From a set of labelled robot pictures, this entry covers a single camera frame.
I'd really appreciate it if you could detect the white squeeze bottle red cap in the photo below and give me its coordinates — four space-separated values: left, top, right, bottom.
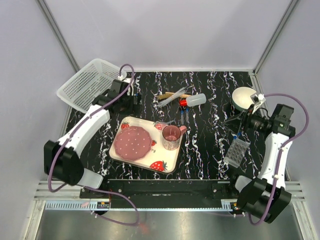
179 93 207 107

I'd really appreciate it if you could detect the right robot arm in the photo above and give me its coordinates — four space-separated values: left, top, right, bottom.
227 104 296 224

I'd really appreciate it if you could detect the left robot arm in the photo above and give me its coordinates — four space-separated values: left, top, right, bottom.
43 78 137 198

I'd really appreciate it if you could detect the white bowl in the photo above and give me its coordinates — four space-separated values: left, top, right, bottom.
231 86 257 112

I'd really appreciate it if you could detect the clear test tube rack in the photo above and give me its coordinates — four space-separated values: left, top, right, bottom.
223 138 250 168

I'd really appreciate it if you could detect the wooden bristle brush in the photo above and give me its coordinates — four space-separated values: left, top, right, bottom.
156 92 191 101

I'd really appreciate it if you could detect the clear plastic funnel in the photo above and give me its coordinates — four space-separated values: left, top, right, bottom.
153 120 176 131

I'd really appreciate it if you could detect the pink polka dot plate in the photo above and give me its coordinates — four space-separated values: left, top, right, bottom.
113 126 153 161

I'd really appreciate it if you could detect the bundle of clear pipettes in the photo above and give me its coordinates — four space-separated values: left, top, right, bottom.
157 87 190 108

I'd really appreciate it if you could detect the white perforated plastic basket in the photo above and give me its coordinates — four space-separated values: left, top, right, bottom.
56 58 127 113

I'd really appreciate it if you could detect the pink ceramic mug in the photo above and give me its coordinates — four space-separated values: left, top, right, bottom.
162 125 187 151

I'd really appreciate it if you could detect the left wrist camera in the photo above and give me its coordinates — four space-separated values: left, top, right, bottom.
118 75 134 96

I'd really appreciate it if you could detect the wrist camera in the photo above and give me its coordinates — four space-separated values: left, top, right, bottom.
118 75 134 96
250 93 266 114

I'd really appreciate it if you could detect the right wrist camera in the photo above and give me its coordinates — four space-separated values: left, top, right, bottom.
250 93 266 114

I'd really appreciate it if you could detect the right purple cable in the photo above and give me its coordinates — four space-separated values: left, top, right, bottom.
212 93 310 225

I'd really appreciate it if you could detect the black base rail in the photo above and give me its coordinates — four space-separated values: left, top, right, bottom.
79 178 241 209

